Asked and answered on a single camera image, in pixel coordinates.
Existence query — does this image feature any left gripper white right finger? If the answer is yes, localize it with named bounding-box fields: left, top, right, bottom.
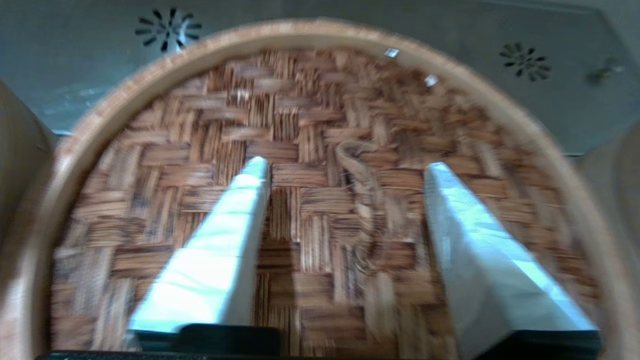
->
left=424, top=161, right=601, bottom=360

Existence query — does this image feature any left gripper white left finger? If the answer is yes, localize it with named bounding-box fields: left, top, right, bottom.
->
left=127, top=156, right=272, bottom=335

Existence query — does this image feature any steel panel with flower holes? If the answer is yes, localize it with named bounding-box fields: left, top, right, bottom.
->
left=0, top=0, right=640, bottom=156

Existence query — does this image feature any small woven bamboo steamer lid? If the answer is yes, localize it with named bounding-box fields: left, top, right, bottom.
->
left=0, top=19, right=640, bottom=360

